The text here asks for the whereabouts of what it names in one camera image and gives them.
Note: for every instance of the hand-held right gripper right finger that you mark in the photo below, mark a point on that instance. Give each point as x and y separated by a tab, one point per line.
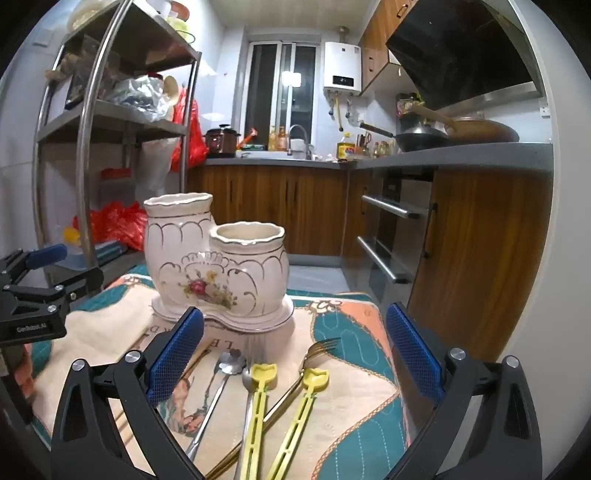
413	353

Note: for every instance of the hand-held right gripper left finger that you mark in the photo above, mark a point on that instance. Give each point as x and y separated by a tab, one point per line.
175	357

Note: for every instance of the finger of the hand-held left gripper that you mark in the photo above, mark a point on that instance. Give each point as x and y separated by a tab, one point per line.
78	280
46	254

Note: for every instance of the silver flower-shaped spoon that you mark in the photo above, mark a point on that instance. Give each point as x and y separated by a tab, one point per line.
232	361

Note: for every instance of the plain silver spoon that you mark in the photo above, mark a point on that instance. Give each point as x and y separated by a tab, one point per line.
246	379

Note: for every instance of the yellow plastic utensil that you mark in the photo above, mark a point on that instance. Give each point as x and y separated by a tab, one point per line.
316	378
261	376

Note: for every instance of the gold fork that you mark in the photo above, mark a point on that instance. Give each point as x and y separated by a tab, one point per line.
318	347

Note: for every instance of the white ceramic double utensil holder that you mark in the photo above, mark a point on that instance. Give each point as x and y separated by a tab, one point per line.
207	263

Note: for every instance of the small yellow ball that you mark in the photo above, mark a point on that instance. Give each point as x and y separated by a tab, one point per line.
72	234

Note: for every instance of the crumpled red plastic bag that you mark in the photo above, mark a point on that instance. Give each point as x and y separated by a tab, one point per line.
120	221

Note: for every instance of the red-lidded plastic container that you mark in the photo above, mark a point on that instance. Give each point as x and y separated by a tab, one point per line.
115	182

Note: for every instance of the built-in steel oven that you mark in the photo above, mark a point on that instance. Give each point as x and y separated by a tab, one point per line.
392	230

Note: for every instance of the white plastic bag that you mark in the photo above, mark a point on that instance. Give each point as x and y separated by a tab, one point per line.
154	168

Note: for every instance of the steel shelf rack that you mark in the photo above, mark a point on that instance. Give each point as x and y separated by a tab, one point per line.
87	120

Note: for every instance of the clear plastic bag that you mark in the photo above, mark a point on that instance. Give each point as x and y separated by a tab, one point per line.
138	99

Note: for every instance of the wooden base cabinets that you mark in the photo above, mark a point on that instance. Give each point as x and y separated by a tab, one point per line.
277	207

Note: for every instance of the hanging red plastic bag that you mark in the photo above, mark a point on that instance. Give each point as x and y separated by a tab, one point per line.
191	138

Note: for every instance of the dark red pressure cooker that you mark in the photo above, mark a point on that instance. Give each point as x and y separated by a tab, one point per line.
221	141

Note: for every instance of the row of condiment bottles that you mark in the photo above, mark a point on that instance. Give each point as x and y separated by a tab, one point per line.
381	148

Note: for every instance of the black wok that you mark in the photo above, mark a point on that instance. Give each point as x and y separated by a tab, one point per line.
420	138

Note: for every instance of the yellow cooking oil bottle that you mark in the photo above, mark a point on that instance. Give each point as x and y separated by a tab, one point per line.
345	148

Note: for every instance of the brown frying pan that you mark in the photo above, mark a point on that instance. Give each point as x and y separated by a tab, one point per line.
485	131

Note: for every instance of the amber glass bottles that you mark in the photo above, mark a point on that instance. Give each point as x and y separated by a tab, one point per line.
277	138

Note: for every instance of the chrome faucet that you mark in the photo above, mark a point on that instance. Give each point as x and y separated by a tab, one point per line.
298	131

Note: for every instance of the window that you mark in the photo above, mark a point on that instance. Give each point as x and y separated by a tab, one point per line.
277	92

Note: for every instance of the white water heater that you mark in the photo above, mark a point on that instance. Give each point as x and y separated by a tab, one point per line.
341	64

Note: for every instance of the black range hood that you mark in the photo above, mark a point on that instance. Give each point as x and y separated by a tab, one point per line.
461	50

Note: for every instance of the white wall socket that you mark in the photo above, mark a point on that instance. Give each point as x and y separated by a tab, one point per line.
545	110

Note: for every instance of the wooden wall cabinets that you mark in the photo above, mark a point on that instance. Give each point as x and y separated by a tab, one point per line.
376	50

